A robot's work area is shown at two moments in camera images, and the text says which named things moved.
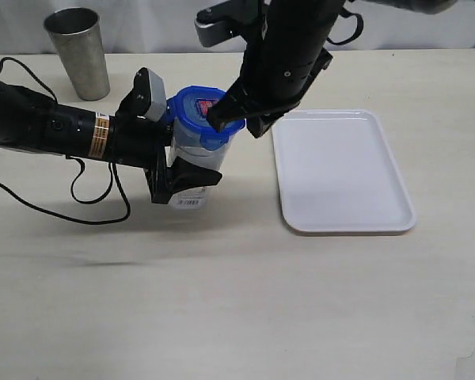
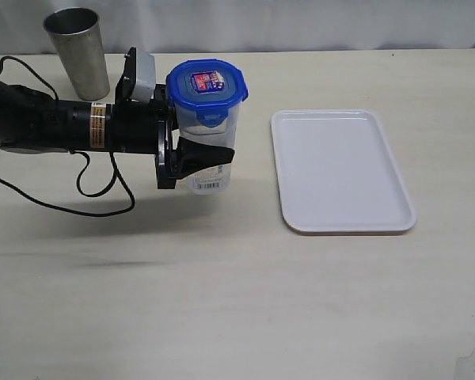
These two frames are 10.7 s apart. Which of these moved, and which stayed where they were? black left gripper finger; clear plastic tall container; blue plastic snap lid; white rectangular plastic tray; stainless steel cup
Moved: black left gripper finger; blue plastic snap lid; clear plastic tall container
Stayed: stainless steel cup; white rectangular plastic tray
